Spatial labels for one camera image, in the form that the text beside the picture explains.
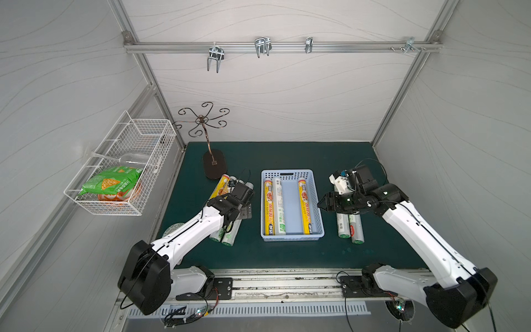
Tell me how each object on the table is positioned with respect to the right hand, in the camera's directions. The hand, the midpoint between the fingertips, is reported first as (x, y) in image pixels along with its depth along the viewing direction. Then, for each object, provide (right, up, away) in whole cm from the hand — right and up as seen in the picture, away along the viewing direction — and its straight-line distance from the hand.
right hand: (325, 204), depth 75 cm
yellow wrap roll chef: (-5, -11, +11) cm, 17 cm away
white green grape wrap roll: (-16, -12, +9) cm, 22 cm away
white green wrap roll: (-42, -15, +8) cm, 45 cm away
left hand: (-34, -4, +9) cm, 35 cm away
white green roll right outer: (+16, -12, +11) cm, 23 cm away
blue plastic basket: (-10, -14, +11) cm, 20 cm away
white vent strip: (-49, -36, -4) cm, 61 cm away
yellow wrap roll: (-21, -5, +16) cm, 27 cm away
